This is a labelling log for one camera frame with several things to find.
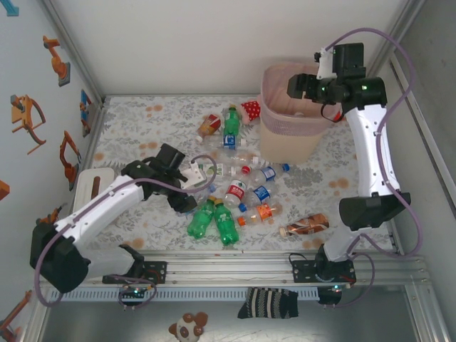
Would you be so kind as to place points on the brown label bottle white cap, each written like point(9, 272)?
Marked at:
point(306, 224)

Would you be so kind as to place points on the clear bottle blue label white cap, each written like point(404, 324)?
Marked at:
point(229, 142)

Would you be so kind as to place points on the black white striped sock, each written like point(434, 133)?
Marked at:
point(267, 303)

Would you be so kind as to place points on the orange claw wall decoration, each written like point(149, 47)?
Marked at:
point(25, 117)

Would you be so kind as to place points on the orange block wall decoration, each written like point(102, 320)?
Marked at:
point(3, 190)

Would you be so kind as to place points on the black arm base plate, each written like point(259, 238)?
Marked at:
point(156, 272)
point(303, 272)

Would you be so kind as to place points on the blue orange wall decoration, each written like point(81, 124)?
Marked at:
point(85, 112)

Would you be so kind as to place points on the aluminium frame rails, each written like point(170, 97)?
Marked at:
point(231, 270)

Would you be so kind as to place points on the clear bottle orange label orange cap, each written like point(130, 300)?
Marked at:
point(264, 212)

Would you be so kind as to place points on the clear bottle lime label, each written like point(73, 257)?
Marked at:
point(217, 170)

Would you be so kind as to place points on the tea bottle orange red label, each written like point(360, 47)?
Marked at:
point(210, 124)

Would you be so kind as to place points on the floral tablecloth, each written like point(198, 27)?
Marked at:
point(167, 238)

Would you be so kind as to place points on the white tissue box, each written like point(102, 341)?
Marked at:
point(85, 185)

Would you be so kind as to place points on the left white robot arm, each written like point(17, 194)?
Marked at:
point(99, 210)

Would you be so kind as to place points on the pink plush toy polka dots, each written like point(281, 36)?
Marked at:
point(251, 108)

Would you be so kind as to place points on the small circuit board green light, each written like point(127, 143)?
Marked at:
point(136, 292)
point(336, 287)

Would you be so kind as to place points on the pink laundry basket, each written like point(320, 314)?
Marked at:
point(285, 146)

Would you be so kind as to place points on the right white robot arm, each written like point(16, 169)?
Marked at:
point(370, 153)

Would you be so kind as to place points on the clear bottle red label red cap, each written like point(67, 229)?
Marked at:
point(236, 190)

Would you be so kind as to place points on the clear bottle Pepsi label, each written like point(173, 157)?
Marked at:
point(261, 192)

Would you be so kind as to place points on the brown white plush toy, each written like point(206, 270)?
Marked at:
point(185, 329)

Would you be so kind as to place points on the clear unlabelled bottle white cap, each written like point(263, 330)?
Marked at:
point(238, 156)

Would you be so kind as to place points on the green bottle yellow cap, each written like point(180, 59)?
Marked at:
point(232, 123)
point(225, 222)
point(201, 219)

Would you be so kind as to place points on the translucent bin liner bag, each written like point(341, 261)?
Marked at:
point(281, 124)

